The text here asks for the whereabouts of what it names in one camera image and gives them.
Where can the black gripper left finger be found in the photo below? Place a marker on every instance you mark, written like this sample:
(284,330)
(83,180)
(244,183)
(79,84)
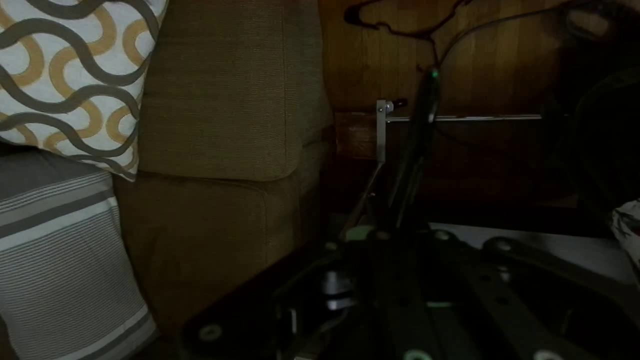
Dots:
(287,312)

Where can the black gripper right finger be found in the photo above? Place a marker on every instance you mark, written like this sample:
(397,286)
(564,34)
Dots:
(520,307)

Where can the black coat hanger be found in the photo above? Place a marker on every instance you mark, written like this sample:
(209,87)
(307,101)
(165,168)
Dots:
(417,147)

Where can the floral patterned cloth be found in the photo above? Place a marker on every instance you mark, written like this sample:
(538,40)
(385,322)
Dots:
(628,231)

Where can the silver metal clothes rack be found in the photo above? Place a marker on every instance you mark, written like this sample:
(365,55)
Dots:
(380,133)

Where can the brown couch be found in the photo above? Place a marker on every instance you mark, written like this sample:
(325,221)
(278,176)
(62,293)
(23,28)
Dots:
(227,101)

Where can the grey striped pillow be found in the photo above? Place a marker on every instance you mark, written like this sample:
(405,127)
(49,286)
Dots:
(61,267)

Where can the wave patterned pillow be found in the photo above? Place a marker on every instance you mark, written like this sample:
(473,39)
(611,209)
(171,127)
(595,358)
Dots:
(66,67)

